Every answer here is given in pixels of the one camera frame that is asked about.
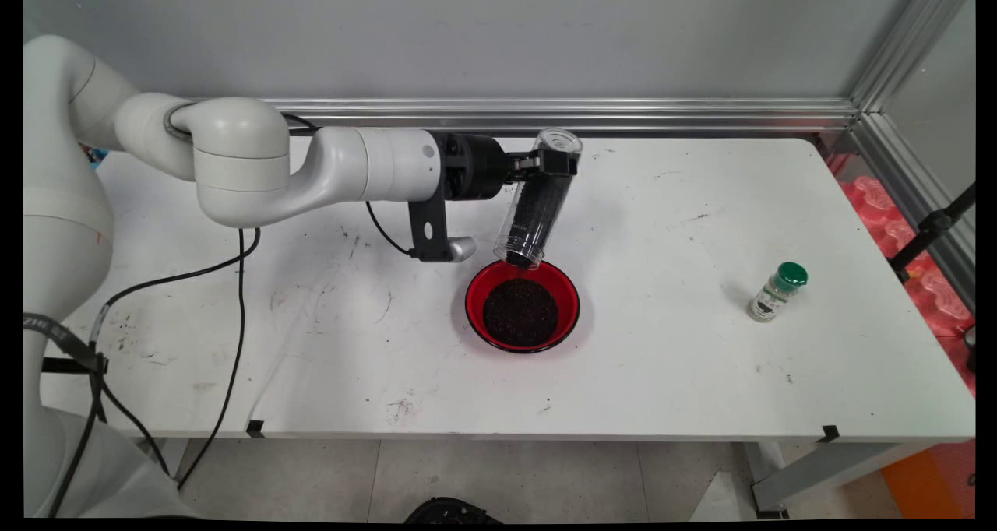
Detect grey printed velcro strap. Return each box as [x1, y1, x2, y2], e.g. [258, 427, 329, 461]
[23, 313, 111, 377]

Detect thin black velcro strap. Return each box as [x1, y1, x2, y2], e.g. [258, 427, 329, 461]
[162, 103, 196, 143]

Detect red bubble wrap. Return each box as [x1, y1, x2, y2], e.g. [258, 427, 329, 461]
[826, 153, 976, 398]

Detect long aluminium frame rail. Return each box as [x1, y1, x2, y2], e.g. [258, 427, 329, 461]
[187, 97, 859, 135]

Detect black seeds heap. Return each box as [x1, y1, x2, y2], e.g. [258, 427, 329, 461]
[483, 278, 560, 349]

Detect thin black camera cable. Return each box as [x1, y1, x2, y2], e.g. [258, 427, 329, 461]
[47, 201, 418, 516]

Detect grey metal table leg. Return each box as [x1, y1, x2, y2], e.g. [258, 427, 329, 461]
[744, 440, 935, 520]
[129, 438, 205, 494]

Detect short aluminium frame rail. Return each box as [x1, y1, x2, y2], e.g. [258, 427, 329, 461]
[851, 113, 976, 314]

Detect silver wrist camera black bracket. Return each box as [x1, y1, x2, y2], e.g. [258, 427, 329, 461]
[409, 192, 477, 264]

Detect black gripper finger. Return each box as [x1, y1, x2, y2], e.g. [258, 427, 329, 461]
[505, 148, 580, 185]

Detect clear plastic jar black seeds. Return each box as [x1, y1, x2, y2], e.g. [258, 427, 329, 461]
[493, 128, 583, 271]

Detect red bowl black rim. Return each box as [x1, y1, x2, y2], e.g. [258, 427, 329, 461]
[465, 258, 582, 354]

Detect aluminium frame upright post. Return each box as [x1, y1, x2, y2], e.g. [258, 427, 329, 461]
[847, 0, 976, 118]

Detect black cable metal plug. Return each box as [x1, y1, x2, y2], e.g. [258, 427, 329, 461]
[175, 113, 322, 490]

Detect orange box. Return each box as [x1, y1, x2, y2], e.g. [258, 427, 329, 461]
[880, 438, 976, 520]

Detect green capped spice bottle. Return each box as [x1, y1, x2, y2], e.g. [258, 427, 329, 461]
[749, 262, 809, 324]

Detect black object on floor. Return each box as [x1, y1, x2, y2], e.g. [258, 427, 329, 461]
[403, 497, 503, 524]

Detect black stand pole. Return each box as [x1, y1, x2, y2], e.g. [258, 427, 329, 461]
[888, 181, 976, 284]

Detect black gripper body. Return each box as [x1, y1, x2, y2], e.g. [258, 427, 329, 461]
[431, 130, 516, 203]

